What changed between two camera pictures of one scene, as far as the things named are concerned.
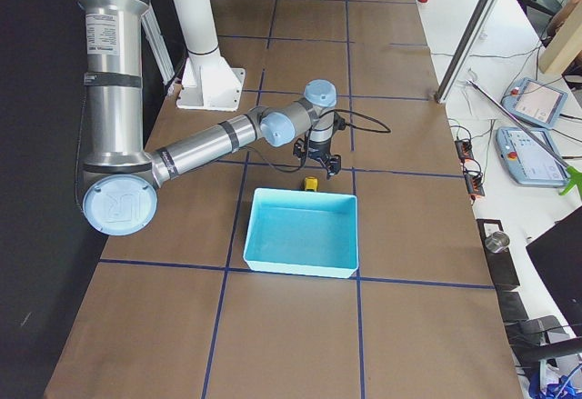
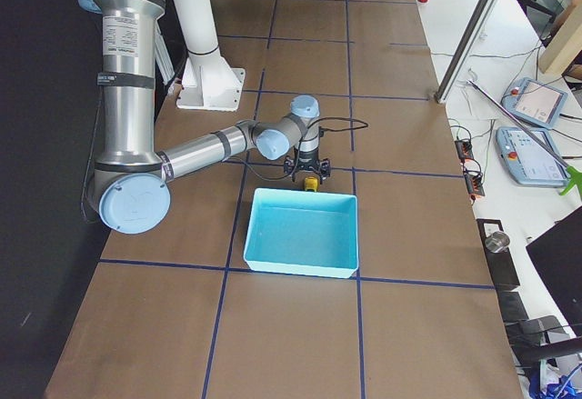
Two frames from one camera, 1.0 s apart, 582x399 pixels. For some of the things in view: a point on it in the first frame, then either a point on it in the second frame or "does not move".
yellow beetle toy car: (311, 184) does not move
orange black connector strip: (474, 181) does not move
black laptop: (557, 255) does not move
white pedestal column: (208, 83) does not move
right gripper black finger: (300, 150) → (288, 164)
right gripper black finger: (334, 164) → (325, 169)
